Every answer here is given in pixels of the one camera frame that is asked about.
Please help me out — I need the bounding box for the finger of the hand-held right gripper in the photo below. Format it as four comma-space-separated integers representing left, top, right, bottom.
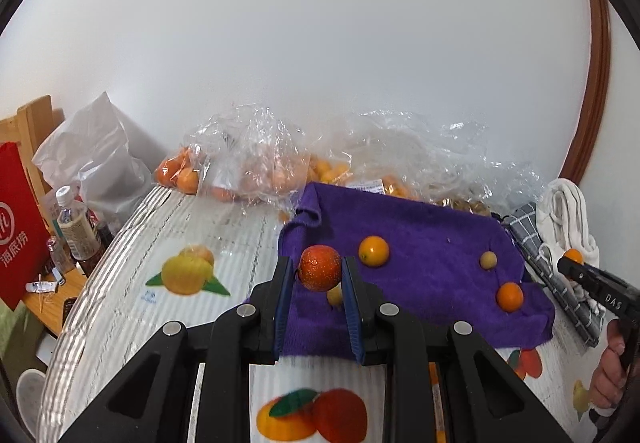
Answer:
556, 255, 616, 296

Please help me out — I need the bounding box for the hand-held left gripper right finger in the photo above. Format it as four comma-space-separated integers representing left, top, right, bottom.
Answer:
340, 255, 576, 443

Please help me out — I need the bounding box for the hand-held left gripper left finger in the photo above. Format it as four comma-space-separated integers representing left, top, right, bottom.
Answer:
60, 255, 296, 443

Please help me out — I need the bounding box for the person's right hand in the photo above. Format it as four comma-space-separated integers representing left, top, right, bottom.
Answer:
590, 318, 628, 410

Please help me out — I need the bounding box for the grey checked cloth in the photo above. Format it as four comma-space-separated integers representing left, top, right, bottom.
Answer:
502, 202, 603, 349

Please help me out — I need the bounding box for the white striped towel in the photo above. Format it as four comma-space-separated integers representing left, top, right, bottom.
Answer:
537, 178, 601, 264

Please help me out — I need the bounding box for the purple towel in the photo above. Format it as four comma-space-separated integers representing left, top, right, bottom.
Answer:
245, 182, 556, 359

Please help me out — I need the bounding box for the pile of brown longans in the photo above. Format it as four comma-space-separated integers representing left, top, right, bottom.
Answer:
435, 195, 493, 218

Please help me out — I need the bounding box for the pile of bagged kumquats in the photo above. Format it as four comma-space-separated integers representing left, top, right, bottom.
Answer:
305, 158, 416, 198

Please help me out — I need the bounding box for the fruit-printed plastic tablecloth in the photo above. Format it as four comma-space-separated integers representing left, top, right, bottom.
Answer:
42, 183, 640, 443

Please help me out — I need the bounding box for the crumpled clear plastic bag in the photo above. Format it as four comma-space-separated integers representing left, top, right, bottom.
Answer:
200, 105, 313, 208

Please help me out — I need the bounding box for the small clear bag of oranges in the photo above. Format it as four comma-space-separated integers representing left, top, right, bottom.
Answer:
152, 123, 213, 196

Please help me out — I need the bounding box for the large clear plastic bag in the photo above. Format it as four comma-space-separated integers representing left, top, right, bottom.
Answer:
310, 110, 546, 224

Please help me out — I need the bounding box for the brown bottle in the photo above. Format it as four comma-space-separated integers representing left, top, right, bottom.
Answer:
75, 222, 117, 276

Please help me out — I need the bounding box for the white-capped plastic bottle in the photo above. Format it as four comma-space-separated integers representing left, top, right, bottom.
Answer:
54, 185, 101, 261

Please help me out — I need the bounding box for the wooden side table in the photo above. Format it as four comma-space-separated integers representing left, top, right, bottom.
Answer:
20, 268, 88, 339

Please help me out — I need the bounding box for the white plastic bag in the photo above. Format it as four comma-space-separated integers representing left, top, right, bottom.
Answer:
31, 91, 168, 234

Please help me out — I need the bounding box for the yellow-green bedding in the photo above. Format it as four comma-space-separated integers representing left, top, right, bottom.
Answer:
0, 303, 56, 374

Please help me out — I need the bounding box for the red paper bag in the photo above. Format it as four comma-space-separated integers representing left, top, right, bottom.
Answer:
0, 142, 52, 309

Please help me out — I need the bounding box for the wooden chair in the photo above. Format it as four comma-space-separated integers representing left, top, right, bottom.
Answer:
0, 95, 66, 204

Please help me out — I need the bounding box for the brown wooden door frame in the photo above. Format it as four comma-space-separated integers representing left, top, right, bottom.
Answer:
557, 0, 613, 184

